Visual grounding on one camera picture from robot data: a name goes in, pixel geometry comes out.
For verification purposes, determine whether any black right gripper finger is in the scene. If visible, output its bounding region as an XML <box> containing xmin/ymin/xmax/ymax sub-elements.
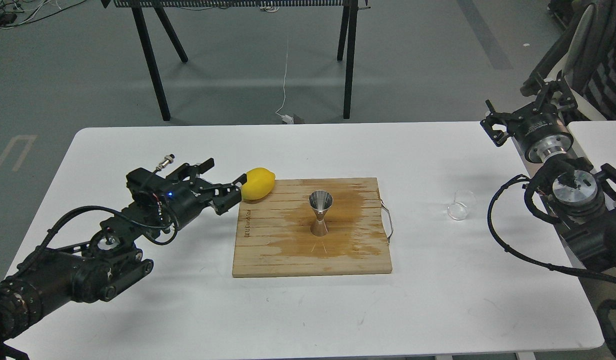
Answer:
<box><xmin>530</xmin><ymin>70</ymin><xmax>578</xmax><ymax>114</ymax></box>
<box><xmin>480</xmin><ymin>99</ymin><xmax>524</xmax><ymax>147</ymax></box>

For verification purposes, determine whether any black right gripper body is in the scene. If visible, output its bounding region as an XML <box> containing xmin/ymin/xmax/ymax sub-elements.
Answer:
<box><xmin>506</xmin><ymin>107</ymin><xmax>573</xmax><ymax>163</ymax></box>

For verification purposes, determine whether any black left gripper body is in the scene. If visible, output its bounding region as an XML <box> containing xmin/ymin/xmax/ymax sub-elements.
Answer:
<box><xmin>125</xmin><ymin>168</ymin><xmax>207</xmax><ymax>228</ymax></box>

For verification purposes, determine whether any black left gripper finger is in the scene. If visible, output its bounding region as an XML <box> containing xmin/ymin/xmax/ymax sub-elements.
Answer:
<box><xmin>165</xmin><ymin>157</ymin><xmax>215</xmax><ymax>183</ymax></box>
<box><xmin>200</xmin><ymin>173</ymin><xmax>247</xmax><ymax>215</ymax></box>

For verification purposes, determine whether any small clear glass cup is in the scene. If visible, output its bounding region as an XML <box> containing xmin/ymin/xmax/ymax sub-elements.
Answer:
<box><xmin>446</xmin><ymin>189</ymin><xmax>477</xmax><ymax>221</ymax></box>

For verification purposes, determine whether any steel double jigger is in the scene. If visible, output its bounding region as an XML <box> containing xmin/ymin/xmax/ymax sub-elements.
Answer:
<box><xmin>308</xmin><ymin>189</ymin><xmax>334</xmax><ymax>237</ymax></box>

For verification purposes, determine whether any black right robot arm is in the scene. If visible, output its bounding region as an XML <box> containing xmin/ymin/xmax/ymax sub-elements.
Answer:
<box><xmin>481</xmin><ymin>74</ymin><xmax>616</xmax><ymax>285</ymax></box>

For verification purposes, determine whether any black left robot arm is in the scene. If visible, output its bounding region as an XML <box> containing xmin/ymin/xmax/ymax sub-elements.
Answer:
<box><xmin>0</xmin><ymin>155</ymin><xmax>247</xmax><ymax>360</ymax></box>

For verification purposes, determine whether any white office chair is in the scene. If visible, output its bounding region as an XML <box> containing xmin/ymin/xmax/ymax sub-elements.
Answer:
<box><xmin>520</xmin><ymin>0</ymin><xmax>616</xmax><ymax>120</ymax></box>

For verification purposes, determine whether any yellow lemon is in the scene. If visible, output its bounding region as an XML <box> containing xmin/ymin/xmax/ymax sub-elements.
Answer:
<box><xmin>241</xmin><ymin>167</ymin><xmax>276</xmax><ymax>201</ymax></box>

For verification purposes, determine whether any person in striped shirt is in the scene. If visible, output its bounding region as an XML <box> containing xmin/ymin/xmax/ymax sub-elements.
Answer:
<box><xmin>583</xmin><ymin>47</ymin><xmax>616</xmax><ymax>121</ymax></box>

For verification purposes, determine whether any white side table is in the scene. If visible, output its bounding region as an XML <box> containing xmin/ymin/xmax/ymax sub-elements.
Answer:
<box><xmin>568</xmin><ymin>120</ymin><xmax>616</xmax><ymax>169</ymax></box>

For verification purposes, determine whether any wooden cutting board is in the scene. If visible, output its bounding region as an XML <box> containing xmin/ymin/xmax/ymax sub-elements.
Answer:
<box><xmin>231</xmin><ymin>177</ymin><xmax>394</xmax><ymax>279</ymax></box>

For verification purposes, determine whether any white cable with plug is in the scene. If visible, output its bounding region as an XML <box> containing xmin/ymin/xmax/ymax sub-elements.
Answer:
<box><xmin>274</xmin><ymin>37</ymin><xmax>295</xmax><ymax>125</ymax></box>

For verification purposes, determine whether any black metal frame table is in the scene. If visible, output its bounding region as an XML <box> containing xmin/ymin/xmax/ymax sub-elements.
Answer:
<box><xmin>99</xmin><ymin>0</ymin><xmax>371</xmax><ymax>124</ymax></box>

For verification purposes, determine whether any cable bundle on floor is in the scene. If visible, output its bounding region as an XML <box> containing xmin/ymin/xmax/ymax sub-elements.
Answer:
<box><xmin>0</xmin><ymin>0</ymin><xmax>89</xmax><ymax>31</ymax></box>

